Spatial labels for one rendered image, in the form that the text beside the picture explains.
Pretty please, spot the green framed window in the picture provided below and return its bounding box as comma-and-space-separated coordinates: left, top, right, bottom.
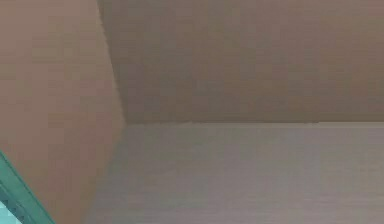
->
0, 150, 57, 224

